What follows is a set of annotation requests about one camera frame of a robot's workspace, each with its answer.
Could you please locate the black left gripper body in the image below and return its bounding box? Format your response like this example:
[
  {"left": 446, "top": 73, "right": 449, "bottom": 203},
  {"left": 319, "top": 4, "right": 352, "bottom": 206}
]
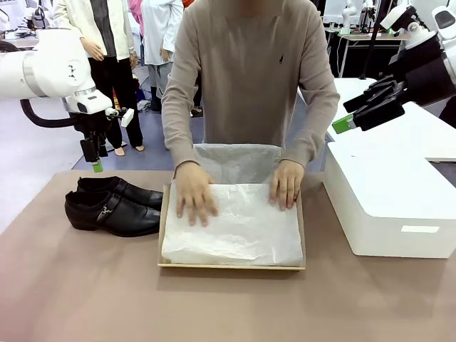
[{"left": 71, "top": 112, "right": 117, "bottom": 143}]

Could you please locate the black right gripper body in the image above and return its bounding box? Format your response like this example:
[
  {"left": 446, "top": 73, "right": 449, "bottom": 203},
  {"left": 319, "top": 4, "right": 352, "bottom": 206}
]
[{"left": 388, "top": 35, "right": 456, "bottom": 108}]

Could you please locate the black leather buckle shoe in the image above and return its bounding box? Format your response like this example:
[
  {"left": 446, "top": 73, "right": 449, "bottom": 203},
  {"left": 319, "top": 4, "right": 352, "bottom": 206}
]
[
  {"left": 76, "top": 176, "right": 165, "bottom": 211},
  {"left": 64, "top": 191, "right": 162, "bottom": 238}
]

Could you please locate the white tissue paper sheet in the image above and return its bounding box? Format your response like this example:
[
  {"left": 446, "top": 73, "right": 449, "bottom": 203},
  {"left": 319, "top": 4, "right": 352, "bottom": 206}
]
[{"left": 161, "top": 143, "right": 304, "bottom": 267}]

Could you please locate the brown cardboard shoe box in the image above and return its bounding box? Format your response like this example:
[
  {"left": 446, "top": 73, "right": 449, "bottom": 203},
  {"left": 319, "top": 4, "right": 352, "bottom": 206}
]
[{"left": 157, "top": 177, "right": 306, "bottom": 273}]

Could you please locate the person's left forearm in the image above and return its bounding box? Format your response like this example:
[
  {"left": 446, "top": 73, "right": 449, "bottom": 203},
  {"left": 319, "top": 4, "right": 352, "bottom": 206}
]
[{"left": 283, "top": 90, "right": 340, "bottom": 168}]

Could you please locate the person's right forearm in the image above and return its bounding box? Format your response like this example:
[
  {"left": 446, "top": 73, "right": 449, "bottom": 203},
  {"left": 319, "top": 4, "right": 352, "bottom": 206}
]
[{"left": 162, "top": 76, "right": 202, "bottom": 171}]

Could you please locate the large white storage box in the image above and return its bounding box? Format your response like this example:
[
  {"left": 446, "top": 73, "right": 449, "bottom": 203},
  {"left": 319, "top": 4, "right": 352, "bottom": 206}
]
[{"left": 322, "top": 140, "right": 456, "bottom": 259}]

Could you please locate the person's right hand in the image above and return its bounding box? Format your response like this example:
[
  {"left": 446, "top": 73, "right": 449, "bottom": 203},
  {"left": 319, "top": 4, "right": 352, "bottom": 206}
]
[{"left": 175, "top": 160, "right": 219, "bottom": 227}]

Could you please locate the person's left hand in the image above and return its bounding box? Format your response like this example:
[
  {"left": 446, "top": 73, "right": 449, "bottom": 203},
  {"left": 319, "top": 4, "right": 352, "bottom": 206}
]
[{"left": 269, "top": 159, "right": 306, "bottom": 212}]

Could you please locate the black pole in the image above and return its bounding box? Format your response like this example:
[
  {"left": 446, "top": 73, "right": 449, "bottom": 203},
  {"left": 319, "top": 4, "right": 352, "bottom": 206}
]
[{"left": 358, "top": 0, "right": 384, "bottom": 81}]

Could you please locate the background work table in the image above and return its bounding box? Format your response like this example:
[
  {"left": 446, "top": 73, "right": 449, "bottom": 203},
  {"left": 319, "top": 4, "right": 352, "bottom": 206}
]
[{"left": 333, "top": 30, "right": 410, "bottom": 79}]

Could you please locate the white board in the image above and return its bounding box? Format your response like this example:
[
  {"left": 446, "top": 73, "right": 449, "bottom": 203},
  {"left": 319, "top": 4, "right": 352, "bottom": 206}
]
[{"left": 322, "top": 0, "right": 353, "bottom": 25}]

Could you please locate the grey background table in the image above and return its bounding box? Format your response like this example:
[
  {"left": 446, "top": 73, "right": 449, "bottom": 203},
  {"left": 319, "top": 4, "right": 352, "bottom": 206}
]
[{"left": 6, "top": 35, "right": 41, "bottom": 51}]

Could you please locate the figure in white shirt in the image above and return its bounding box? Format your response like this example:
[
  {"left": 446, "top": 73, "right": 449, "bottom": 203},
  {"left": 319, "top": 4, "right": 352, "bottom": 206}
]
[{"left": 140, "top": 0, "right": 185, "bottom": 112}]

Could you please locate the figure in pink garment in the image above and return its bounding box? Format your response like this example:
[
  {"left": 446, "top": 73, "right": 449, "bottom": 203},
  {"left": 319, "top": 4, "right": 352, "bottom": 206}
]
[{"left": 128, "top": 0, "right": 144, "bottom": 38}]

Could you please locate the person in beige sweater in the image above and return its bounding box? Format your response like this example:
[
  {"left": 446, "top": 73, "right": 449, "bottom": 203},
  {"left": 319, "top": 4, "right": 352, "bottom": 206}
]
[{"left": 162, "top": 0, "right": 340, "bottom": 172}]

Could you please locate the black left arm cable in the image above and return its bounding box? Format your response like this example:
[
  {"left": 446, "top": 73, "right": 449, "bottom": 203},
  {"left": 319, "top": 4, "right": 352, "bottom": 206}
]
[{"left": 19, "top": 98, "right": 85, "bottom": 129}]

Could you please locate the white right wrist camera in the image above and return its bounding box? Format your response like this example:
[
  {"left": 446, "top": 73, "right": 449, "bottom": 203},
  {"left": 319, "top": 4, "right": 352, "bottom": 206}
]
[{"left": 380, "top": 5, "right": 418, "bottom": 36}]

